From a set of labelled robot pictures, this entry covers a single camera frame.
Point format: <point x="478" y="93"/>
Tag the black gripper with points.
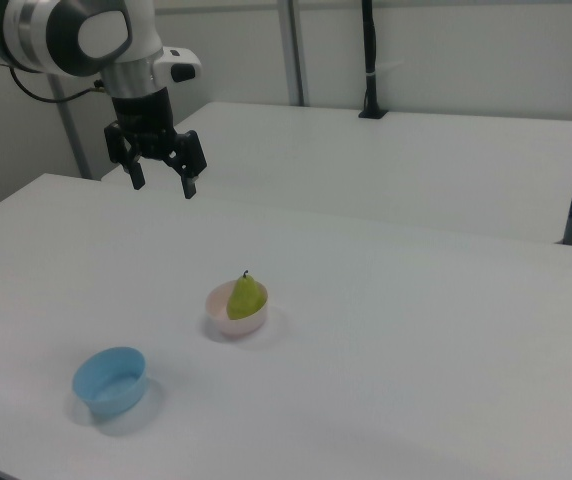
<point x="142" y="120"/>

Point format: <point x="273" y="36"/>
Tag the green pear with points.
<point x="244" y="300"/>

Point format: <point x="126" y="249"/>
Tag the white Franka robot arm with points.
<point x="41" y="35"/>

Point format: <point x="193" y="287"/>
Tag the pink plastic bowl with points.
<point x="238" y="327"/>

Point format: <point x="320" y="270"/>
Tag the blue plastic bowl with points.
<point x="116" y="400"/>

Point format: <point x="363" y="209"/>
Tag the white side table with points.
<point x="366" y="165"/>

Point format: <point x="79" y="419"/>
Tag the black pole with clamp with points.
<point x="370" y="50"/>

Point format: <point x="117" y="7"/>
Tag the vertical aluminium frame post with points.
<point x="298" y="50"/>

